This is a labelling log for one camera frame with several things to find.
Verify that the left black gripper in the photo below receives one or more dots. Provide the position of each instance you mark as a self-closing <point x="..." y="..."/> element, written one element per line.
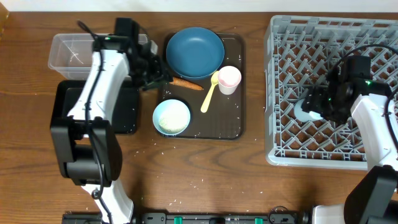
<point x="154" y="73"/>

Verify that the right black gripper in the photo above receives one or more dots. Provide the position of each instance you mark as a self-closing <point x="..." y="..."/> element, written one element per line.
<point x="313" y="101"/>

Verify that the light blue rice bowl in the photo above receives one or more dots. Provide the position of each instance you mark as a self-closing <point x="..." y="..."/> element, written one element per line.
<point x="171" y="117"/>

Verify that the light blue plastic cup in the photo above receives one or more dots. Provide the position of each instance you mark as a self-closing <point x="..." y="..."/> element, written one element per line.
<point x="305" y="116"/>

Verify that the pink plastic cup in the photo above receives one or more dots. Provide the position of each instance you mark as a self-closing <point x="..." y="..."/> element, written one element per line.
<point x="229" y="78"/>

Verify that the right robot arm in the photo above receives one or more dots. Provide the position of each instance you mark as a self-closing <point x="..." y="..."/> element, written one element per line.
<point x="371" y="200"/>

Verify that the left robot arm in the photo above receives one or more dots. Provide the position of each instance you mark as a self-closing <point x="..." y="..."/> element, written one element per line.
<point x="85" y="143"/>

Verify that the grey dishwasher rack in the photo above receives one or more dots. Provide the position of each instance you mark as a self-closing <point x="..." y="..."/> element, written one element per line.
<point x="298" y="53"/>

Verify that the clear plastic waste bin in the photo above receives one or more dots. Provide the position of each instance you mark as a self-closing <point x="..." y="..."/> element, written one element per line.
<point x="71" y="55"/>

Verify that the orange carrot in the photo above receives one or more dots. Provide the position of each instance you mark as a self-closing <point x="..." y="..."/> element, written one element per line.
<point x="186" y="84"/>

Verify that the dark blue plate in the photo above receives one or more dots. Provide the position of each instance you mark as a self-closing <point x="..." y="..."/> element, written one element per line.
<point x="195" y="52"/>

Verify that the black rectangular tray bin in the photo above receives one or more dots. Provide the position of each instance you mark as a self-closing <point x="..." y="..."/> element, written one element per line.
<point x="125" y="112"/>

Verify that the yellow plastic spoon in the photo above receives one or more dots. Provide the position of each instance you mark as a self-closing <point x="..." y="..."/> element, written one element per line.
<point x="207" y="100"/>

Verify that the dark brown serving tray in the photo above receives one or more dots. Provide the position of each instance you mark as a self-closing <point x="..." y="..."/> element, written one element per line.
<point x="225" y="118"/>

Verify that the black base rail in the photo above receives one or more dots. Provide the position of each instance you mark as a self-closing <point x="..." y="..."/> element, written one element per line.
<point x="273" y="218"/>

